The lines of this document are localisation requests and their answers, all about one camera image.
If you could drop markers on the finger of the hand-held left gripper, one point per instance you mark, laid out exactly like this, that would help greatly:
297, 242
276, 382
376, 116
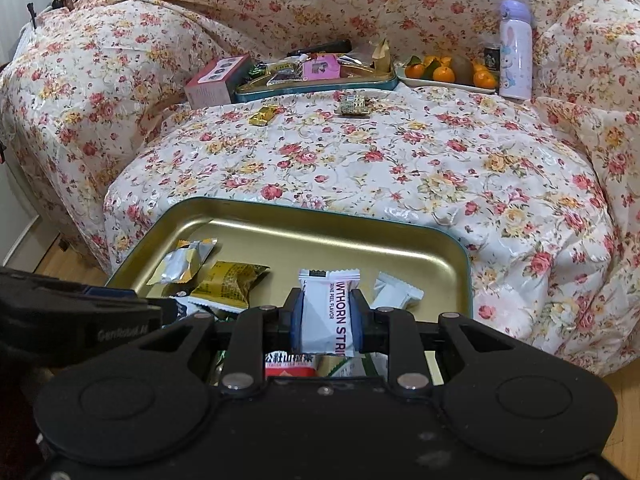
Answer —
107, 291

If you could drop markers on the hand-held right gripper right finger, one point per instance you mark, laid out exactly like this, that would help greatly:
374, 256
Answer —
357, 325

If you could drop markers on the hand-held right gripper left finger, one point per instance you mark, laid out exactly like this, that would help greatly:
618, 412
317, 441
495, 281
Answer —
296, 322

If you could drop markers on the white packet with dark print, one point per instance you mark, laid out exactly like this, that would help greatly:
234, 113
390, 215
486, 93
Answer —
327, 315

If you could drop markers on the green white snack packet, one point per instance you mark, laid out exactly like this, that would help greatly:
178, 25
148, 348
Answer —
350, 367

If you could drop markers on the red white snack packet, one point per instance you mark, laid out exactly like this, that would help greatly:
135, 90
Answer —
290, 366

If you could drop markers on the plain white snack packet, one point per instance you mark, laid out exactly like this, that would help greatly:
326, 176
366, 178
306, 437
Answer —
397, 292

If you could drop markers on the blue white snack packet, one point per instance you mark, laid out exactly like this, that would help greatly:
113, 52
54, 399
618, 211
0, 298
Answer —
181, 307

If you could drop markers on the silver gold snack packet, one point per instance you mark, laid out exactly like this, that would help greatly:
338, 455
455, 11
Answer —
227, 282

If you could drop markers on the silver yellow snack packet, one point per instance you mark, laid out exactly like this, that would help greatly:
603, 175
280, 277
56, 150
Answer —
185, 262

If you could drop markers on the gold metal tray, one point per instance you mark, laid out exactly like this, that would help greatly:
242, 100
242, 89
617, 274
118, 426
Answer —
325, 240

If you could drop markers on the floral cloth covered sofa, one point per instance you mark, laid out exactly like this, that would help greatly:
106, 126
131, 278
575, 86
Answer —
400, 160

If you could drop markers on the yellow candy packet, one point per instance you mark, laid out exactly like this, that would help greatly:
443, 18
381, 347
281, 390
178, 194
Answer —
264, 115

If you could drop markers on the olive striped snack packet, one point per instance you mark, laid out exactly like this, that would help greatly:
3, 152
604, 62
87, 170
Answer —
354, 105

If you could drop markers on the pink cardboard box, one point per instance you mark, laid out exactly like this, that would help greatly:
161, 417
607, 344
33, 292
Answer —
210, 92

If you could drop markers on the teal tin tray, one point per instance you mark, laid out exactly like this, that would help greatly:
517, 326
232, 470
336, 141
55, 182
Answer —
320, 89

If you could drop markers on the dark purple snack packet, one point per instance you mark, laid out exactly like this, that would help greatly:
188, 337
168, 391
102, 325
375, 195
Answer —
285, 78

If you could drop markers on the dark green wrapped candies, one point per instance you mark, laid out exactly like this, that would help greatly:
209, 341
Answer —
256, 71

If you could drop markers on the white fruit plate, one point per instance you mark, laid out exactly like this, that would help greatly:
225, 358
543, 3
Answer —
450, 86

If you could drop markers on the pink snack packet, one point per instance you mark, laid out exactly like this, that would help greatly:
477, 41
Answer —
322, 67

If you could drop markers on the white yellow snack packet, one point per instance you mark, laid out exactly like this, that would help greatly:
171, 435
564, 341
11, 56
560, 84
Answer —
285, 64

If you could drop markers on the orange mandarin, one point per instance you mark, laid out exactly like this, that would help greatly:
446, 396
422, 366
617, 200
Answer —
432, 62
482, 79
415, 71
443, 74

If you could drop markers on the gold paper wrapper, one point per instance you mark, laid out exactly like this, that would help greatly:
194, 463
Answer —
382, 55

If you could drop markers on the black remote control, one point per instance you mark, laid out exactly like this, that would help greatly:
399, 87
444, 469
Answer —
320, 48

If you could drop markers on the brown kiwi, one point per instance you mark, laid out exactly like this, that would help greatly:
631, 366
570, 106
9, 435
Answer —
462, 67

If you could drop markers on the black clip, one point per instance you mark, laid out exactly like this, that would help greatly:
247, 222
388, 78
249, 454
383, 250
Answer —
32, 15

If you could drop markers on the dark patterned object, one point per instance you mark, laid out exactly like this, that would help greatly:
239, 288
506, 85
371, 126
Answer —
66, 0

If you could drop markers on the dark coffee can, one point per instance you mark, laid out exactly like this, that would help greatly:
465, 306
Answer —
492, 60

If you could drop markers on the purple thermos bottle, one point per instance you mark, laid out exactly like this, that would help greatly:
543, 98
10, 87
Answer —
516, 55

